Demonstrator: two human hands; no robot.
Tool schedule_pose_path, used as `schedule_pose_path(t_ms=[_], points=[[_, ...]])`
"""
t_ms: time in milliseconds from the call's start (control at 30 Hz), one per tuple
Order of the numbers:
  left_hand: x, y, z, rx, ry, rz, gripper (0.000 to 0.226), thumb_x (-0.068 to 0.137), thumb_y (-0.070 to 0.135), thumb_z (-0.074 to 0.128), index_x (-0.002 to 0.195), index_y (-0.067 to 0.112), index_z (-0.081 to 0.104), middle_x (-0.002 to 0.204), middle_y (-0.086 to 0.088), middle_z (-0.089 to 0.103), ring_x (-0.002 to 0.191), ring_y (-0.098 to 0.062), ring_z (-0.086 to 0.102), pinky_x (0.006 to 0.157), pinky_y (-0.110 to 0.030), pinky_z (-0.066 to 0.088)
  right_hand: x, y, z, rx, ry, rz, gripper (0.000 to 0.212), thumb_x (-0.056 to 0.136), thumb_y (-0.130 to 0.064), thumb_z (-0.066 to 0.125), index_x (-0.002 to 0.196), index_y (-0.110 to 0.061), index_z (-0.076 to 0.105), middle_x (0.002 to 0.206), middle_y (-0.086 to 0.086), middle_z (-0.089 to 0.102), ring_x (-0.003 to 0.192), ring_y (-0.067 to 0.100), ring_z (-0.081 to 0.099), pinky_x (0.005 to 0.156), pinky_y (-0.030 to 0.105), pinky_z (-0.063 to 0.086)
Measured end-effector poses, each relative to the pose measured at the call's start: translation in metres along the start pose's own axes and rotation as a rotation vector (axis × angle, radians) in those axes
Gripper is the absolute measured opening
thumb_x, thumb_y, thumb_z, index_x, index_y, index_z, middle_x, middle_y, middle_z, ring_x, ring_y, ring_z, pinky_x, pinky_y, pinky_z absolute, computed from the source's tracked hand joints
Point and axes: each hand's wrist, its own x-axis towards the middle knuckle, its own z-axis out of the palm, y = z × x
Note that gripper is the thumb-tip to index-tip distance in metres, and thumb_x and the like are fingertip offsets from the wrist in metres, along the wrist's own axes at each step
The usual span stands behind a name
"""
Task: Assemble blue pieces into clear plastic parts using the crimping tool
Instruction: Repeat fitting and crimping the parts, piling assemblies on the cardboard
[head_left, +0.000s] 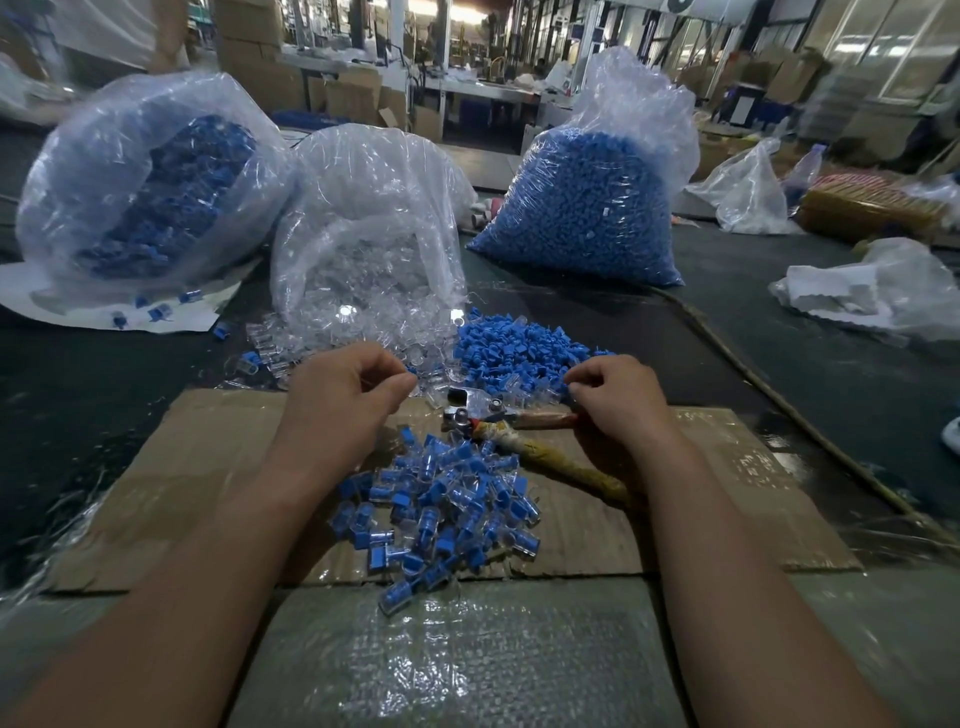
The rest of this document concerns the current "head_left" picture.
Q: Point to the person's left hand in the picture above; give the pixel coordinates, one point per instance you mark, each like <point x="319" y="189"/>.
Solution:
<point x="337" y="405"/>

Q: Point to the person's right hand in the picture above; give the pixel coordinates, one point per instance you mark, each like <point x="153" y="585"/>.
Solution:
<point x="626" y="405"/>

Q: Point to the person's right thumb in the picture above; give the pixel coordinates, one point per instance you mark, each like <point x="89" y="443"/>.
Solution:
<point x="581" y="396"/>

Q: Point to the person's left thumb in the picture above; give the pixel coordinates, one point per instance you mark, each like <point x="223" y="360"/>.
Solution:
<point x="394" y="391"/>

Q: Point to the person's left forearm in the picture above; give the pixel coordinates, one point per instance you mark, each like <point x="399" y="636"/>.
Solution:
<point x="187" y="592"/>

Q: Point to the person's right forearm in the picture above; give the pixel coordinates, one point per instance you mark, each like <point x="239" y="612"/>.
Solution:
<point x="735" y="592"/>

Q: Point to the pile of blue caps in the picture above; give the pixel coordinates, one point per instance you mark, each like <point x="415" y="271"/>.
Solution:
<point x="510" y="352"/>

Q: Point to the pile of clear plastic parts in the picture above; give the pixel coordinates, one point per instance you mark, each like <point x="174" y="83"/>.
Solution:
<point x="271" y="352"/>

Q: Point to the pile of assembled blue-clear parts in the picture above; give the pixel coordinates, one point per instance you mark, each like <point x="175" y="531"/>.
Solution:
<point x="450" y="510"/>

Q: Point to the long thin brown stick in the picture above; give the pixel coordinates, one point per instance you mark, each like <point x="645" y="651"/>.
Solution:
<point x="757" y="382"/>

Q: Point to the loose blue-clear part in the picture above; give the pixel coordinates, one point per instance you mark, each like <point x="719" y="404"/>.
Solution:
<point x="157" y="312"/>
<point x="220" y="331"/>
<point x="118" y="320"/>
<point x="190" y="295"/>

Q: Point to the clear bag of blue caps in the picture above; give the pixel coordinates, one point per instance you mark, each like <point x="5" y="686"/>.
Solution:
<point x="585" y="210"/>

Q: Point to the brown cardboard sheet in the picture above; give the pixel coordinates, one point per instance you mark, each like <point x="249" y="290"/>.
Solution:
<point x="210" y="465"/>

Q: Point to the crumpled empty clear bag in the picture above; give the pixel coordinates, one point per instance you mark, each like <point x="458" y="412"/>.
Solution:
<point x="746" y="191"/>

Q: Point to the grey woven plastic sheet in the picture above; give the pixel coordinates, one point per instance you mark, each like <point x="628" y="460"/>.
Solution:
<point x="450" y="660"/>

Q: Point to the blue plastic crate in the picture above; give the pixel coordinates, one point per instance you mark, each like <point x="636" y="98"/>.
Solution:
<point x="300" y="118"/>

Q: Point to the clear bag of blue-clear parts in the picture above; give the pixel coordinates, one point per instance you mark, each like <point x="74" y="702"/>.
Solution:
<point x="172" y="195"/>

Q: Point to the open brown cardboard box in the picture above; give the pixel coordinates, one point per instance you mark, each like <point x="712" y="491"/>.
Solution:
<point x="356" y="94"/>

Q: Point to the white work table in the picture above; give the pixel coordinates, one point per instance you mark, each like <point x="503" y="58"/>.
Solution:
<point x="480" y="91"/>

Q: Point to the clear plastic bottle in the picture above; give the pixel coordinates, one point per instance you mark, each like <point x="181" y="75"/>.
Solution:
<point x="804" y="176"/>

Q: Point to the clear bag with white foam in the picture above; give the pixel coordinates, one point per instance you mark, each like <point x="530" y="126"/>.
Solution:
<point x="877" y="289"/>

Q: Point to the yellow woven basket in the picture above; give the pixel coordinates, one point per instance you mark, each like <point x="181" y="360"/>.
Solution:
<point x="862" y="210"/>

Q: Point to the white paper sheet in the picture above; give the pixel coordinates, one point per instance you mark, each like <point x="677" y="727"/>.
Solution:
<point x="45" y="304"/>

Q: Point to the stack of brown cardboard boxes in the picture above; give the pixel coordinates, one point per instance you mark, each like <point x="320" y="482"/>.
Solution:
<point x="255" y="52"/>

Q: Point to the white shoe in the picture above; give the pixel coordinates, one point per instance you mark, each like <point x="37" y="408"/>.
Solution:
<point x="952" y="435"/>

